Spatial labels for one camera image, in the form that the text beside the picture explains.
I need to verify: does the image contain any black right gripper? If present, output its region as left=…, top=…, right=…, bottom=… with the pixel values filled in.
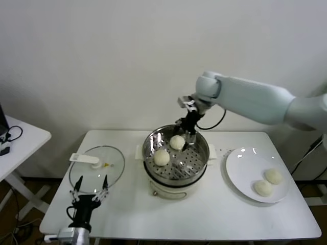
left=171, top=108, right=205, bottom=152

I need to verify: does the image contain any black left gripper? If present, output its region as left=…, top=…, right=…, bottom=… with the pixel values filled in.
left=69, top=174, right=111, bottom=227

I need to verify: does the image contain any white steamed baozi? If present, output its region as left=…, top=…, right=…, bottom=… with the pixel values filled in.
left=170, top=135, right=185, bottom=151
left=153, top=149, right=171, bottom=167
left=264, top=168, right=284, bottom=185
left=253, top=179, right=273, bottom=198

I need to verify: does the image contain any stainless steel steamer basket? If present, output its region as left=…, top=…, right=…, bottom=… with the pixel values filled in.
left=134, top=124, right=218, bottom=185

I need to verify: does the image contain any white electric pot base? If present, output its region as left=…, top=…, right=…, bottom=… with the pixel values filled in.
left=142, top=163, right=208, bottom=201

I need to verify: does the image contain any white round plate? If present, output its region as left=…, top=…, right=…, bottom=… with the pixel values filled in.
left=225, top=147, right=291, bottom=204

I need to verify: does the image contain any small white black adapter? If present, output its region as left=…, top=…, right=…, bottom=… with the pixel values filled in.
left=0, top=141, right=11, bottom=156

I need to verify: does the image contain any black monitor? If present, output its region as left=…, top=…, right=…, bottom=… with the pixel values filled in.
left=0, top=103, right=10, bottom=136

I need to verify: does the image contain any glass lid with white handle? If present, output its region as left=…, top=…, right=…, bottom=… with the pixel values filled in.
left=68, top=145, right=126, bottom=194

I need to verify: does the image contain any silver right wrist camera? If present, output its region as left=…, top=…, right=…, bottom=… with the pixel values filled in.
left=178, top=94, right=197, bottom=109

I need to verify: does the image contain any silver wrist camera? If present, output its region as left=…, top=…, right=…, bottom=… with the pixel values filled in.
left=43, top=227, right=77, bottom=243
left=178, top=94, right=197, bottom=109

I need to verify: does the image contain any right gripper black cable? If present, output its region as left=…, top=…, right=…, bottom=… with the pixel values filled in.
left=196, top=108, right=227, bottom=130

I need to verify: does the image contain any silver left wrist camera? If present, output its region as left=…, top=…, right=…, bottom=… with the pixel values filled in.
left=43, top=227, right=77, bottom=243

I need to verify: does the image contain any black floor cable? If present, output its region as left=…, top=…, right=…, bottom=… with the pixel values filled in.
left=9, top=187, right=21, bottom=223

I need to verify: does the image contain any white floor cable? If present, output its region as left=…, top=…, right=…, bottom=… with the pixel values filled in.
left=12, top=222, right=35, bottom=237

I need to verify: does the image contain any thin black looped cable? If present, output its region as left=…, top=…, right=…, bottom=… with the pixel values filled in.
left=1, top=126, right=24, bottom=143

